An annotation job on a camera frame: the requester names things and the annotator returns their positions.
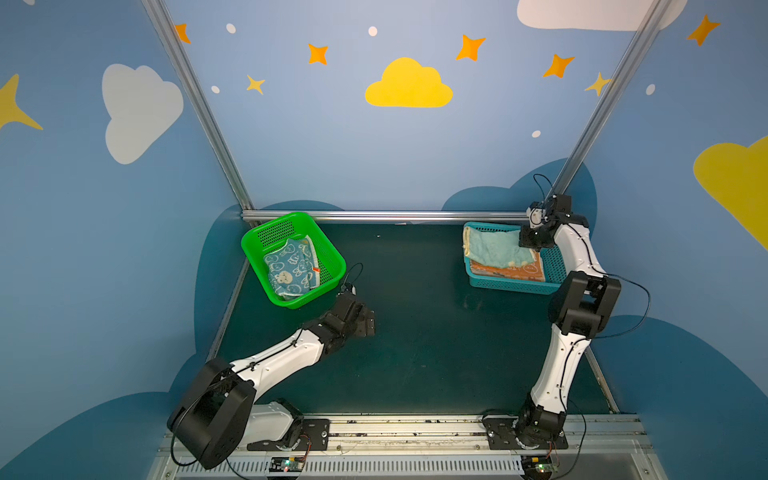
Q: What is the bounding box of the orange bunny print towel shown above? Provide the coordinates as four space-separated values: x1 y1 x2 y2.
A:
470 260 546 282

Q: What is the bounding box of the teal yellow patterned towel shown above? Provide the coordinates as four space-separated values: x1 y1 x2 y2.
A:
462 226 536 269

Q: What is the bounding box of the blue bunny print towel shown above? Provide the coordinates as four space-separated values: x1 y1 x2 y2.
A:
264 236 321 301

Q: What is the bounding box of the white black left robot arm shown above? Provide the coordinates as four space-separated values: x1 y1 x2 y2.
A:
167 289 375 469

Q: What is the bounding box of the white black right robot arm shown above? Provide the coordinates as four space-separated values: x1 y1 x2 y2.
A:
514 195 621 448

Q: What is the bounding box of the teal plastic basket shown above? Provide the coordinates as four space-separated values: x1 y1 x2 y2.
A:
462 222 567 295

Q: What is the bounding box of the green plastic basket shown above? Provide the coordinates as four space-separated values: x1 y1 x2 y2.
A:
241 212 347 309

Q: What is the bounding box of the left controller circuit board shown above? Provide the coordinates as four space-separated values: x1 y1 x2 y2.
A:
268 457 305 473

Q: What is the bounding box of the controller circuit board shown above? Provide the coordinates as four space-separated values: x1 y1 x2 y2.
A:
520 456 555 480
268 457 305 473

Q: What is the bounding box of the right controller circuit board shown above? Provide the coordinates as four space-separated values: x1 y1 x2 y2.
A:
520 456 555 480

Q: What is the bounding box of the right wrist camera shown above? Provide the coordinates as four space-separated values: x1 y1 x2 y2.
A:
526 204 545 228

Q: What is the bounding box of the right aluminium frame post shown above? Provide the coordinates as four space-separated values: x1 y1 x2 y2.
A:
546 0 673 200

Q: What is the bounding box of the aluminium frame post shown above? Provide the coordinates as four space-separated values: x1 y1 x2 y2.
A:
546 0 673 200
141 0 253 210

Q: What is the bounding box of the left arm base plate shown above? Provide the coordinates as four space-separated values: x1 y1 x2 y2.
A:
246 418 330 451

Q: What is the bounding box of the horizontal aluminium frame bar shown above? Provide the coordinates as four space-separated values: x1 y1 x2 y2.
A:
241 209 532 224

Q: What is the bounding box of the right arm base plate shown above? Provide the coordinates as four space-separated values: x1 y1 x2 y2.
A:
481 416 569 450

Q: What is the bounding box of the aluminium mounting rail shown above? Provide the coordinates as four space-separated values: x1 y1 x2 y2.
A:
148 414 666 479

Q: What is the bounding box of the left aluminium frame post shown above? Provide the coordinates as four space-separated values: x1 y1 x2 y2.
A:
141 0 253 210

